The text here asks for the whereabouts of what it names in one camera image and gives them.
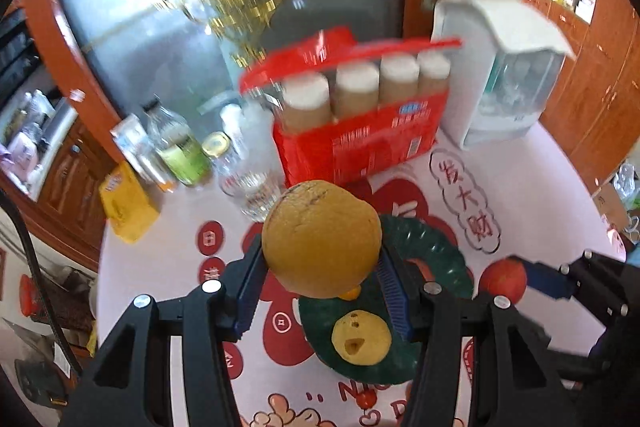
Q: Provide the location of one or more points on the small dark cherry tomato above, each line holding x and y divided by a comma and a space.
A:
366, 399

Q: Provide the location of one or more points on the white blue carton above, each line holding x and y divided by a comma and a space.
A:
127, 137

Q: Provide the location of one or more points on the wooden kitchen base cabinet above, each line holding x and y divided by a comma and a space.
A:
70, 177

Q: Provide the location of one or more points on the red paper cup pack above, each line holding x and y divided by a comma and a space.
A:
360, 147

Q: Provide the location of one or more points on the white countertop sterilizer cabinet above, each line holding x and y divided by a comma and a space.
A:
465, 82

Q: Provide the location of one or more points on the brown woven basket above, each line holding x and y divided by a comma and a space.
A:
65, 302

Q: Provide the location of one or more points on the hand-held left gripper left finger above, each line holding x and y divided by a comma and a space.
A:
247, 292

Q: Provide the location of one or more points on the dark green scalloped plate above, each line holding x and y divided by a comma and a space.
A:
320, 322

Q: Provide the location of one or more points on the clear glass tumbler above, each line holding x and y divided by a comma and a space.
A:
247, 192

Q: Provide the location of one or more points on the clear plastic bag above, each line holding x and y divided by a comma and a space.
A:
627, 179

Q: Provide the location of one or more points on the large yellow orange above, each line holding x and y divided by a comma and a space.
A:
320, 237

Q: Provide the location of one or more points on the yellow cardboard box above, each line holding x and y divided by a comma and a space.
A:
127, 207

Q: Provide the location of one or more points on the yellow pear with hole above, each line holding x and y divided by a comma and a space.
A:
370, 332

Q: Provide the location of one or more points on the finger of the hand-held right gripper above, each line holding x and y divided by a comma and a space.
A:
545, 279

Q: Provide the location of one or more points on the short white pill bottle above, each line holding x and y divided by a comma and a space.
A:
231, 117

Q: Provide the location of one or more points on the brown cardboard box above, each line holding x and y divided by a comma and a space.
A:
612, 207

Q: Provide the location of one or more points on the red yellow apple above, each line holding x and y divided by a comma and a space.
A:
500, 282

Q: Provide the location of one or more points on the clear bottle green label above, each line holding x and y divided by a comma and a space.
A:
187, 162

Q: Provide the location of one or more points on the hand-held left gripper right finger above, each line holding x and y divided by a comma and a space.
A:
395, 297

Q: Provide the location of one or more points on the wooden wall cabinets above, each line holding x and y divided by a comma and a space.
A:
600, 107

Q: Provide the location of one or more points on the pink rice cooker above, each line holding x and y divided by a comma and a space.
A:
22, 152

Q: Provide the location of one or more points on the small tangerine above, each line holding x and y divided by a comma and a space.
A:
351, 293
417, 268

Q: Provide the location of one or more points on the frosted glass door gold ornament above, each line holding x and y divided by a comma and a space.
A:
150, 7

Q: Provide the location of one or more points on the small glass jar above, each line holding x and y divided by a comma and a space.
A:
216, 144

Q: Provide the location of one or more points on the red bucket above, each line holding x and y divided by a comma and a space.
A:
30, 297

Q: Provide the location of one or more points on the small metal can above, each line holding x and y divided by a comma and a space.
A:
152, 169

